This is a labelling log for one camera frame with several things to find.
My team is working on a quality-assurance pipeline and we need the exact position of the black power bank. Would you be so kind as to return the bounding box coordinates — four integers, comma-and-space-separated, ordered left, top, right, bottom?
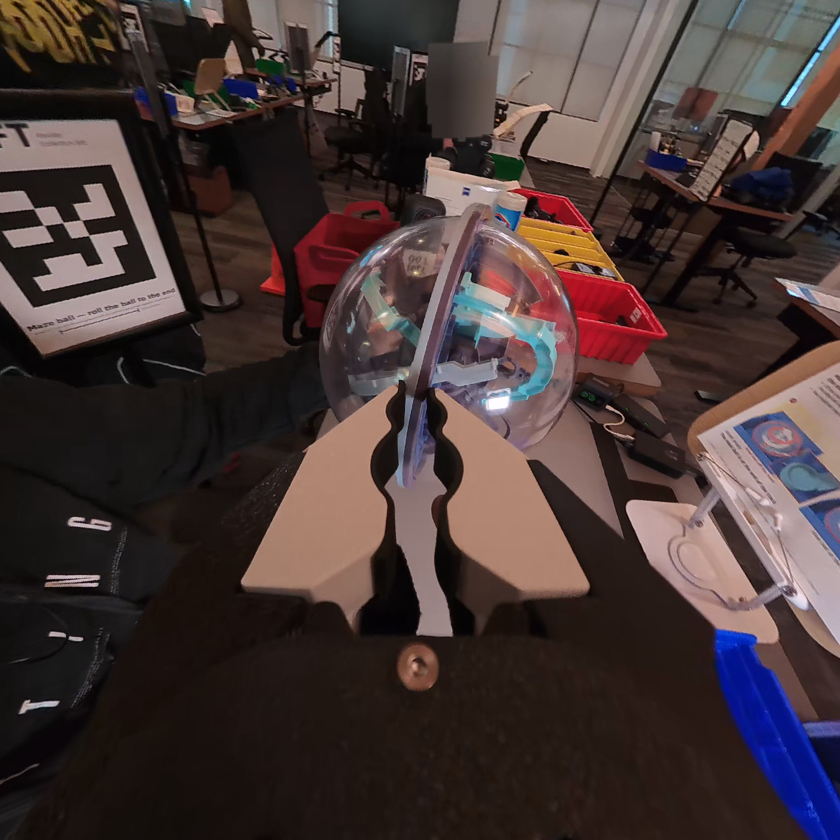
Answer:
625, 433, 689, 479

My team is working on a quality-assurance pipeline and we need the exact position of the red container with handle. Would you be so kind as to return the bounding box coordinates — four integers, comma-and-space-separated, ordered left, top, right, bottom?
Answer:
295, 200, 402, 307

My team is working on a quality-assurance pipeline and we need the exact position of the yellow plastic bin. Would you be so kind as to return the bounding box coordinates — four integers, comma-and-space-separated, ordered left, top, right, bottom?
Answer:
518, 217, 626, 281

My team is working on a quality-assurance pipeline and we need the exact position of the red ribbed plastic bin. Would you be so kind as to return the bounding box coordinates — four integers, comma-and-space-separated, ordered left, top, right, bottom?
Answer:
558, 269, 669, 366

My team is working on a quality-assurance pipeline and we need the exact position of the instruction board on wooden stand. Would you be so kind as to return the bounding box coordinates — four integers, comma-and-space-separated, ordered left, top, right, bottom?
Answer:
626, 341, 840, 651

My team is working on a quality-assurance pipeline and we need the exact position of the orange traffic cone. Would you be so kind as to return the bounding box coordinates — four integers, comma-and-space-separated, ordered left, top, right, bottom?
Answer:
260, 249, 298, 298

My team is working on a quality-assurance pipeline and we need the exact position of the black monitor screen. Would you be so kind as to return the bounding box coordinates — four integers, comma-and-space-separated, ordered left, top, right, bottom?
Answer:
338, 0, 461, 70

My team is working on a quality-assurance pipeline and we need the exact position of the white cardboard box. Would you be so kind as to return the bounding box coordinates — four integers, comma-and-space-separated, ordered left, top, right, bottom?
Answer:
423, 157, 527, 212

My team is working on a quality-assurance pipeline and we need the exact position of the wooden top office desk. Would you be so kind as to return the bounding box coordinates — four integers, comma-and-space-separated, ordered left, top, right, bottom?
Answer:
640, 161, 816, 311
134, 79, 340, 143

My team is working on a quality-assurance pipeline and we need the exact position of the person's left forearm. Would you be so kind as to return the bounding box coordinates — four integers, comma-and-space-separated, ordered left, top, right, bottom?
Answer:
0, 344, 329, 509

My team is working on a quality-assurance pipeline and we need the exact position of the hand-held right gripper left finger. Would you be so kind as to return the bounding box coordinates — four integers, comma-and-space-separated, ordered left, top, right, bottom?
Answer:
241, 383, 403, 635

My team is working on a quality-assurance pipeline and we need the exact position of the clear plastic maze ball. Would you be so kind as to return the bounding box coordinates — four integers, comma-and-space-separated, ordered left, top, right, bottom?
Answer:
319, 203, 580, 490

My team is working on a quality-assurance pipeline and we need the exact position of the black framed marker sign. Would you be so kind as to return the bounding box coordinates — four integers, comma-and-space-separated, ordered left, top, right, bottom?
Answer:
0, 88, 205, 359

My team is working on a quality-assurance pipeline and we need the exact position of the small red plastic bin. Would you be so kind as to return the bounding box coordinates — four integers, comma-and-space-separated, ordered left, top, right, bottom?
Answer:
512, 188, 595, 235

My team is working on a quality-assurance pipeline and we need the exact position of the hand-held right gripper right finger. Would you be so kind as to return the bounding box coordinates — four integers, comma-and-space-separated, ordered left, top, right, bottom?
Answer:
430, 387, 591, 635

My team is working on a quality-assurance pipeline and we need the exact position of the wipes canister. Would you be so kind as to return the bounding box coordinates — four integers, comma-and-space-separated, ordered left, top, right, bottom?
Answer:
492, 190, 530, 231

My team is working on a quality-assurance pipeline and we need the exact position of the white charging cable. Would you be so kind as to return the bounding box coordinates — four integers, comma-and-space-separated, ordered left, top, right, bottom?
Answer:
604, 403, 648, 438

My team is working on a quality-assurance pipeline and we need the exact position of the black battery charger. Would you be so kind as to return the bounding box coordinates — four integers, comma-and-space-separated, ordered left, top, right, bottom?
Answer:
572, 377, 622, 412

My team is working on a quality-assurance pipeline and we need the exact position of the black mesh office chair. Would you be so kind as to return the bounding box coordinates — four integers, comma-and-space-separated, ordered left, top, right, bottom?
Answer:
236, 108, 330, 347

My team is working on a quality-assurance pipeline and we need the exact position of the blue plastic bin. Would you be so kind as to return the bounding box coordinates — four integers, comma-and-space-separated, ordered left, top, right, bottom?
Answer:
714, 629, 840, 840

